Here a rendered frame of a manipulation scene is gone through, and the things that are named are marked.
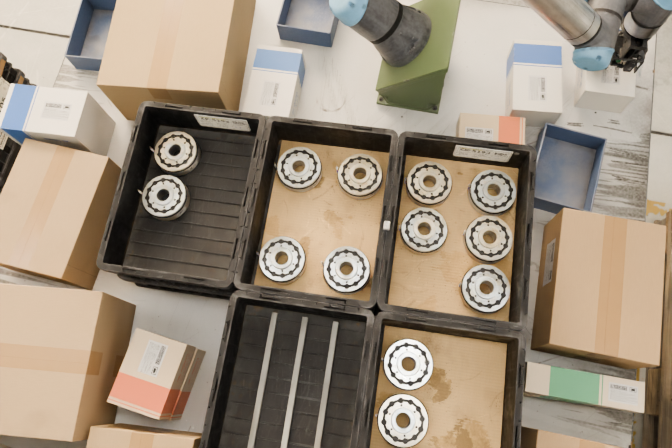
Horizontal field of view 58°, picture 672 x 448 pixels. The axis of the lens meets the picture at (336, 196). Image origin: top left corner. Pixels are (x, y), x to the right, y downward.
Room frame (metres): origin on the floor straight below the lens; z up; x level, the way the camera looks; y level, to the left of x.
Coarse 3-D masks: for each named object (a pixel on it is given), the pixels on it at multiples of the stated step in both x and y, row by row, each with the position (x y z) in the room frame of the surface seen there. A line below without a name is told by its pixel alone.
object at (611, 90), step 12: (576, 72) 0.72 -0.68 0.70; (588, 72) 0.67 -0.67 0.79; (600, 72) 0.67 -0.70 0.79; (612, 72) 0.66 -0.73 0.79; (624, 72) 0.66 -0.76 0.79; (576, 84) 0.68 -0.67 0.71; (588, 84) 0.64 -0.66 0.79; (600, 84) 0.64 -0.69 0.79; (612, 84) 0.63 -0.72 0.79; (624, 84) 0.62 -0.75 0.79; (576, 96) 0.65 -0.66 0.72; (588, 96) 0.62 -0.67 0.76; (600, 96) 0.61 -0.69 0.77; (612, 96) 0.60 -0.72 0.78; (624, 96) 0.59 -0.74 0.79; (588, 108) 0.61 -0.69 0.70; (600, 108) 0.60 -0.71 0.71; (612, 108) 0.60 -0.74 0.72; (624, 108) 0.59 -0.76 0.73
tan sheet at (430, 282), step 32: (416, 160) 0.50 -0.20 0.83; (448, 160) 0.49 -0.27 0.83; (448, 224) 0.34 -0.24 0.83; (512, 224) 0.31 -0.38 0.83; (416, 256) 0.28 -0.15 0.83; (448, 256) 0.27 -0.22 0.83; (512, 256) 0.24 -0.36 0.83; (416, 288) 0.21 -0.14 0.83; (448, 288) 0.20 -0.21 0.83; (480, 288) 0.19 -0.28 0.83
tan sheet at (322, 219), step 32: (320, 160) 0.54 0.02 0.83; (384, 160) 0.52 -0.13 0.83; (288, 192) 0.48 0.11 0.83; (320, 192) 0.47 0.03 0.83; (288, 224) 0.40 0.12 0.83; (320, 224) 0.39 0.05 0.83; (352, 224) 0.38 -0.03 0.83; (320, 256) 0.32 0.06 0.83; (288, 288) 0.26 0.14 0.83; (320, 288) 0.24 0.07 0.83
